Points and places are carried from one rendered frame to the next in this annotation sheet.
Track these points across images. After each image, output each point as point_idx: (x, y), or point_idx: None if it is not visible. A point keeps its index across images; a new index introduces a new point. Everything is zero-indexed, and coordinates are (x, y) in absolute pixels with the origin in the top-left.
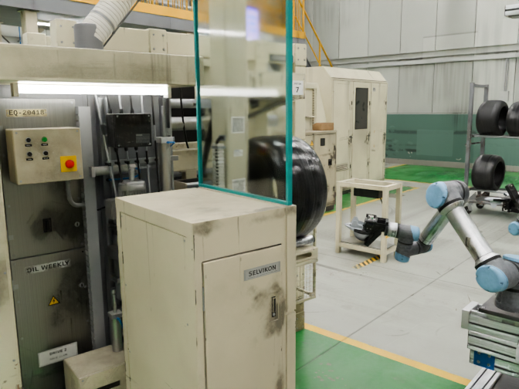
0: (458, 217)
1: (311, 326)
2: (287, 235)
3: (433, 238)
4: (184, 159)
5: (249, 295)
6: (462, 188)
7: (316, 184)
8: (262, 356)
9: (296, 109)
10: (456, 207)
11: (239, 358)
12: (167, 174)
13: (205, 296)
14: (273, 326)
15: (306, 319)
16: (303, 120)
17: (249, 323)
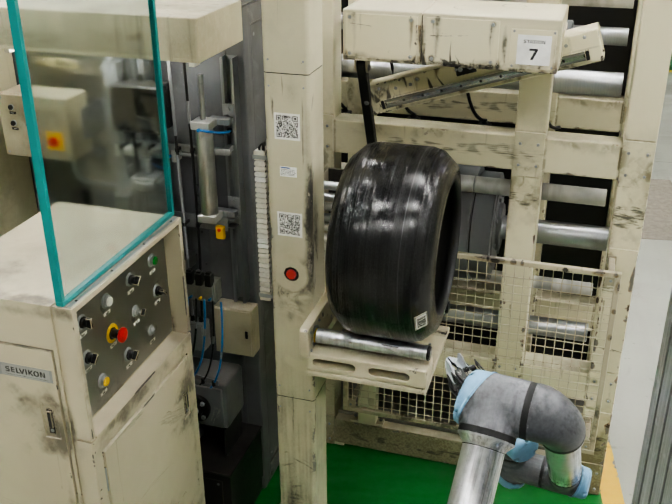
0: (459, 463)
1: (619, 499)
2: (61, 344)
3: (555, 478)
4: (357, 136)
5: (10, 392)
6: (520, 413)
7: (382, 267)
8: (43, 470)
9: (636, 74)
10: (469, 442)
11: (9, 454)
12: (203, 175)
13: None
14: (53, 444)
15: (633, 484)
16: (657, 102)
17: (17, 423)
